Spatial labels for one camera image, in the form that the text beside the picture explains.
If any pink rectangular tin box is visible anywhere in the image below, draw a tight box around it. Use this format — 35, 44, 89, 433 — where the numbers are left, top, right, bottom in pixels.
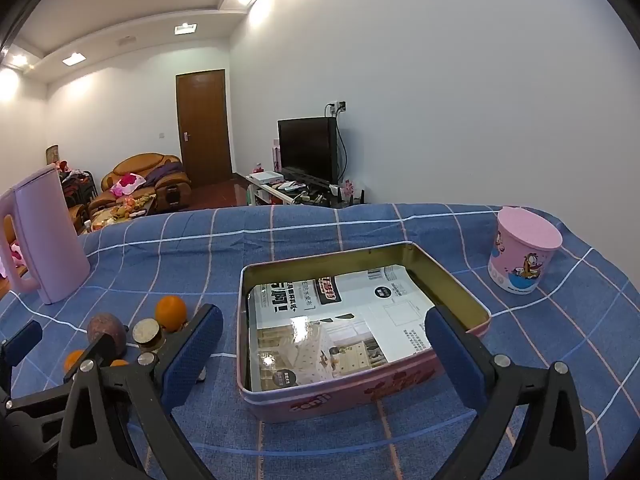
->
236, 242, 490, 422

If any cluttered coffee table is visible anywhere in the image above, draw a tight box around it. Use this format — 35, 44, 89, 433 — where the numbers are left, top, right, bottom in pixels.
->
86, 194, 156, 232

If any blue plaid tablecloth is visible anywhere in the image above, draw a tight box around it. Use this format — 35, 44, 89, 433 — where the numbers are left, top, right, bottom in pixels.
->
1, 204, 639, 479

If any black wifi router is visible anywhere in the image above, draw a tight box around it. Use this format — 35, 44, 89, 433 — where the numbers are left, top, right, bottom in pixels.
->
329, 185, 366, 209

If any black television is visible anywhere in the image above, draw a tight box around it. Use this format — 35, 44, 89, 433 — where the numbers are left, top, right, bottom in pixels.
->
278, 117, 338, 184

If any pink cartoon cup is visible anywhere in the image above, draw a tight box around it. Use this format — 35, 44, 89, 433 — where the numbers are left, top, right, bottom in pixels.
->
488, 206, 563, 295

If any printed paper in tin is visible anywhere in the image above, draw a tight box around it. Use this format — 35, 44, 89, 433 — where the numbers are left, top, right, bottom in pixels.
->
247, 264, 434, 392

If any white tv stand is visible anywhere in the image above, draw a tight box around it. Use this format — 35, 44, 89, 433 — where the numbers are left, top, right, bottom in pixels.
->
243, 171, 349, 208

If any sugarcane piece pale end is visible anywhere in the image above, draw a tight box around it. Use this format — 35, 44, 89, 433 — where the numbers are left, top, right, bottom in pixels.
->
131, 318, 163, 351

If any pink electric kettle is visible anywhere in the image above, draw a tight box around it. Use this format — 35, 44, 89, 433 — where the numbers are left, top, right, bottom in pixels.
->
1, 165, 90, 304

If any orange leather sofa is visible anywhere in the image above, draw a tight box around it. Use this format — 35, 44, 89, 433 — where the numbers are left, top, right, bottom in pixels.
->
89, 153, 192, 214

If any large purple passion fruit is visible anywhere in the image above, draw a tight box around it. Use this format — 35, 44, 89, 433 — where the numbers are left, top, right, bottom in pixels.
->
87, 312, 127, 358

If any brown wooden door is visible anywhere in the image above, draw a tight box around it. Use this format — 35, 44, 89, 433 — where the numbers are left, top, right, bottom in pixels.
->
176, 70, 232, 188

